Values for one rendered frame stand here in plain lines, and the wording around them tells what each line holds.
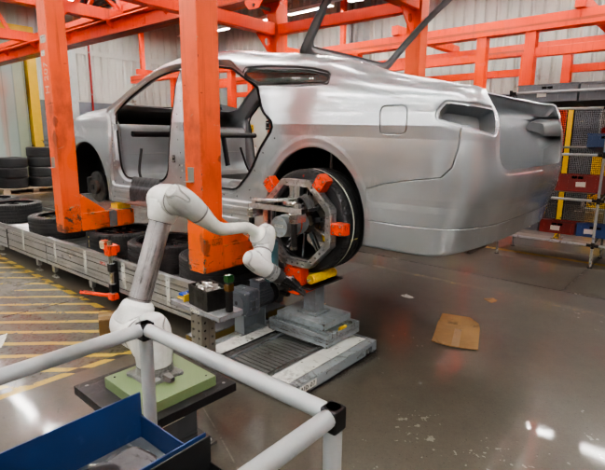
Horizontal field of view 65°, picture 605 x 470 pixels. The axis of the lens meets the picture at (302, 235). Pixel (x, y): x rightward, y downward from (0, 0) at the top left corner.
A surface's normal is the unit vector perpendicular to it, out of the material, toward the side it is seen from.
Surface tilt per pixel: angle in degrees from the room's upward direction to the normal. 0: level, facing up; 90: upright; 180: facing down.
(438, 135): 90
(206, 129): 90
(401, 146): 90
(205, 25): 90
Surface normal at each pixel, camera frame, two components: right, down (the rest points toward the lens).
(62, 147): 0.76, 0.14
